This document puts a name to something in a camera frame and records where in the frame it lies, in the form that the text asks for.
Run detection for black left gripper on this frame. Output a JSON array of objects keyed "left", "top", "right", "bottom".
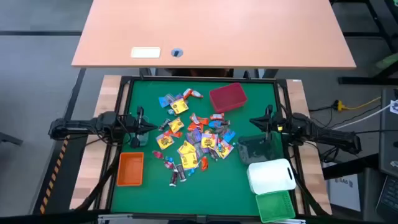
[{"left": 120, "top": 106, "right": 158, "bottom": 149}]

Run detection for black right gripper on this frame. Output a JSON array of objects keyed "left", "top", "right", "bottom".
[{"left": 249, "top": 105, "right": 286, "bottom": 141}]

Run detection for yellow sour candy packet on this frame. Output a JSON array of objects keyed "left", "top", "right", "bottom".
[
  {"left": 170, "top": 98, "right": 190, "bottom": 115},
  {"left": 215, "top": 140, "right": 234, "bottom": 160},
  {"left": 177, "top": 139, "right": 197, "bottom": 156},
  {"left": 180, "top": 152, "right": 200, "bottom": 171},
  {"left": 200, "top": 133, "right": 218, "bottom": 151},
  {"left": 167, "top": 117, "right": 185, "bottom": 134},
  {"left": 155, "top": 133, "right": 175, "bottom": 151}
]

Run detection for red plastic bin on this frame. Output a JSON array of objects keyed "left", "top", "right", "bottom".
[{"left": 209, "top": 82, "right": 249, "bottom": 114}]

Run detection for dark translucent plastic bin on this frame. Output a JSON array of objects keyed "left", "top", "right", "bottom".
[{"left": 236, "top": 133, "right": 278, "bottom": 165}]

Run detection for orange plastic bin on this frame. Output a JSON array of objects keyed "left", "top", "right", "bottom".
[{"left": 116, "top": 151, "right": 146, "bottom": 187}]

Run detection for white plastic bin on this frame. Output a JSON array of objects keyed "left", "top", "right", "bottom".
[{"left": 247, "top": 157, "right": 297, "bottom": 196}]

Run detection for green plastic basket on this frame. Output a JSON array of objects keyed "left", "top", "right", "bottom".
[{"left": 255, "top": 190, "right": 297, "bottom": 224}]

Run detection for green table mat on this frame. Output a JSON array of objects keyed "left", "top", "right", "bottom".
[{"left": 110, "top": 80, "right": 285, "bottom": 218}]

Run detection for silver aluminium bar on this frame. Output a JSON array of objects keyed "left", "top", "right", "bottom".
[{"left": 97, "top": 213, "right": 307, "bottom": 224}]

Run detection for light wooden desk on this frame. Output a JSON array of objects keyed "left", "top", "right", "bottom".
[{"left": 71, "top": 0, "right": 357, "bottom": 69}]

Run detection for black hazard striped base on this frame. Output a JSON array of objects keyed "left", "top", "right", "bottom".
[{"left": 32, "top": 124, "right": 90, "bottom": 216}]

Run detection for white box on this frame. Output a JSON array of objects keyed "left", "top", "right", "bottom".
[{"left": 328, "top": 173, "right": 362, "bottom": 213}]

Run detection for black computer case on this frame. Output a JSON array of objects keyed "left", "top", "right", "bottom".
[{"left": 378, "top": 88, "right": 398, "bottom": 179}]

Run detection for grey chair leg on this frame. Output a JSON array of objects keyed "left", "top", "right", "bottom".
[{"left": 0, "top": 131, "right": 25, "bottom": 147}]

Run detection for black keyboard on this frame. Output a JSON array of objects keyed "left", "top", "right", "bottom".
[{"left": 375, "top": 175, "right": 398, "bottom": 224}]

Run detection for black table frame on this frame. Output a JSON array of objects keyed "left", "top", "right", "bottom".
[{"left": 104, "top": 74, "right": 301, "bottom": 218}]

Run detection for yellow cable with plug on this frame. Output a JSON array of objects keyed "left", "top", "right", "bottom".
[{"left": 334, "top": 96, "right": 382, "bottom": 112}]

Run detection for white cable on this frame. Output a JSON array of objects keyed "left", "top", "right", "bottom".
[{"left": 331, "top": 103, "right": 393, "bottom": 131}]

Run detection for black desk leg frame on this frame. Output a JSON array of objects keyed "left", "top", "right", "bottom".
[{"left": 329, "top": 0, "right": 398, "bottom": 86}]

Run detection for black power cable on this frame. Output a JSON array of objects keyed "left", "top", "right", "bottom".
[{"left": 354, "top": 129, "right": 398, "bottom": 135}]

